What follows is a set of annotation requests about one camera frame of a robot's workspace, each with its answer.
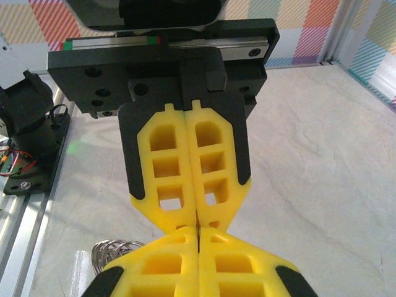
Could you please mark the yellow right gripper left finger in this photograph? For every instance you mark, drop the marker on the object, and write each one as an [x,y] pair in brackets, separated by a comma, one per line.
[161,269]

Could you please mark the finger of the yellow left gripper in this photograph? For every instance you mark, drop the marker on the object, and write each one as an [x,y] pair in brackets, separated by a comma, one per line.
[145,173]
[216,148]

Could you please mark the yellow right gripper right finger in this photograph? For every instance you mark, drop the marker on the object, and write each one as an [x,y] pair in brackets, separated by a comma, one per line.
[235,269]

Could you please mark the green circuit board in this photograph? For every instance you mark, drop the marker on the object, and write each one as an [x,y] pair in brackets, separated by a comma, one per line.
[3,154]

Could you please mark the plaid backdrop panel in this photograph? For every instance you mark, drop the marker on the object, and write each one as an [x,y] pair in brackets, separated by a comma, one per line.
[377,31]
[278,12]

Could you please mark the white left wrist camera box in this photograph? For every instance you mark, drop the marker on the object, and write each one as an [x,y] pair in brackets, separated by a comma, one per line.
[148,12]

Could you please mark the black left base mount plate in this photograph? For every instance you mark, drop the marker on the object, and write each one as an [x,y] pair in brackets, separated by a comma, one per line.
[18,185]

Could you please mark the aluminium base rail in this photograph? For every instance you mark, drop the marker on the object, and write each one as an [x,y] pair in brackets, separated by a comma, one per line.
[18,235]

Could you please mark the aluminium frame beam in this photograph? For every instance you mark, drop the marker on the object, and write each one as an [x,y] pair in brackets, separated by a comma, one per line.
[371,83]

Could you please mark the aluminium frame post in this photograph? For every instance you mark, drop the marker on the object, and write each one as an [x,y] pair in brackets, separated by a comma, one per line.
[340,31]

